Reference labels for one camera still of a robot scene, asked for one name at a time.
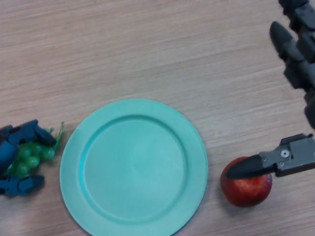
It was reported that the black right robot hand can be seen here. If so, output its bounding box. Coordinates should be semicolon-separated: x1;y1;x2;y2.
225;0;315;180

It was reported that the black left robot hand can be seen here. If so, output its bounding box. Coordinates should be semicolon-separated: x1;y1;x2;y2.
0;119;57;198

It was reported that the green grapes bunch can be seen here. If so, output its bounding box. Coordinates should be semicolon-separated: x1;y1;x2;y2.
3;121;67;179

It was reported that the green round plate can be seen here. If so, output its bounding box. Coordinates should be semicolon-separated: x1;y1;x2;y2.
59;98;210;235

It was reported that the red apple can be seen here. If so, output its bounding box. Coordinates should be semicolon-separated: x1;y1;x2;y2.
220;156;273;207

